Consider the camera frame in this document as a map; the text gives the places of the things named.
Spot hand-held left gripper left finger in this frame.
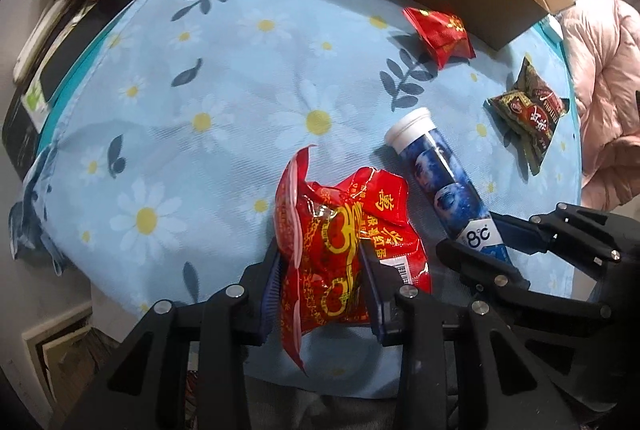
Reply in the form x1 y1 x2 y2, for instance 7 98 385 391
47 237 288 430

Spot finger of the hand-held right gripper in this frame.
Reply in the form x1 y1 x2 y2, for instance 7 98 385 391
487 202 640 267
436 240 617 411

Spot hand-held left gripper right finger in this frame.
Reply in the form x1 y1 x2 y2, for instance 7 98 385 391
356 240 581 430

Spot large red gold snack packet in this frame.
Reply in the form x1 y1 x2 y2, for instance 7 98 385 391
274 145 434 372

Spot blue tablet tube white cap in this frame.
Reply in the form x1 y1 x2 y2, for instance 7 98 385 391
384 107 521 269

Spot dark green brown snack packet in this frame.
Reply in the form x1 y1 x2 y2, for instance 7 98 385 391
484 56 571 176

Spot pink puffer jacket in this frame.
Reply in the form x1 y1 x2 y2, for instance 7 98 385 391
560 0 640 213

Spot small red snack packet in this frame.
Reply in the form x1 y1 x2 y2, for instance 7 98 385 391
402 6 477 71

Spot stacked cardboard pieces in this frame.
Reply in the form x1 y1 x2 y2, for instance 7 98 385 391
22 304 95 412

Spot black box green label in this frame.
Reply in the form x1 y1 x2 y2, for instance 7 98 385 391
1 84 52 177

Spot white booklet stack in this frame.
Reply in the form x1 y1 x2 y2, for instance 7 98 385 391
12 0 77 84

